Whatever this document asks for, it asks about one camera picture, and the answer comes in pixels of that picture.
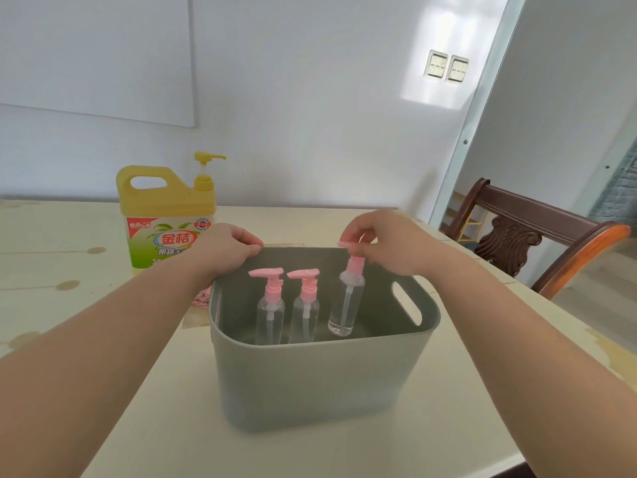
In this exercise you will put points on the white door frame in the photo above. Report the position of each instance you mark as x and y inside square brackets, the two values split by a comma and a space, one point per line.
[473, 114]

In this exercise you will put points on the small clear plastic bottle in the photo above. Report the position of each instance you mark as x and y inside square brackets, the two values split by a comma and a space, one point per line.
[303, 321]
[270, 323]
[346, 303]

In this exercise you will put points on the person's left hand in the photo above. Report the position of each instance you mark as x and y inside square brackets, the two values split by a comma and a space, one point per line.
[229, 248]

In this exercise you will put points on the pale yellow wooden rack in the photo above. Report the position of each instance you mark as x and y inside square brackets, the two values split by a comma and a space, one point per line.
[470, 226]

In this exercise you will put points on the pink textured cloth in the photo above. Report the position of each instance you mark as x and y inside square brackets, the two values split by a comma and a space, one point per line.
[201, 299]

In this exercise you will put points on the grey-green plastic basket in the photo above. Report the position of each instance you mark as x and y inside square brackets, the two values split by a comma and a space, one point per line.
[318, 388]

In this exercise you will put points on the person's left forearm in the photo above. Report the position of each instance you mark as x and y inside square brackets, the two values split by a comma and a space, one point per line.
[84, 363]

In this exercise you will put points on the person's right forearm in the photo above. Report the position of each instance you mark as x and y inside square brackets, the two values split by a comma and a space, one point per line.
[547, 373]

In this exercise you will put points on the white wall switch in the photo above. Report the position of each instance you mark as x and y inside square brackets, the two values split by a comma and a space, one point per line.
[457, 69]
[436, 64]

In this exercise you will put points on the person's right hand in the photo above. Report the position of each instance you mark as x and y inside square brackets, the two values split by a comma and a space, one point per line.
[403, 243]

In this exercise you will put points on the white wall board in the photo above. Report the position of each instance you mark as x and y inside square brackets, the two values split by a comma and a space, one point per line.
[94, 49]

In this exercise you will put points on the dark wooden chair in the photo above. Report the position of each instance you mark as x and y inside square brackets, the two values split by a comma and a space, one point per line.
[537, 214]

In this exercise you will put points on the yellow detergent jug with pump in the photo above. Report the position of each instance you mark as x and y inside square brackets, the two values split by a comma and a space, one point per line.
[154, 199]

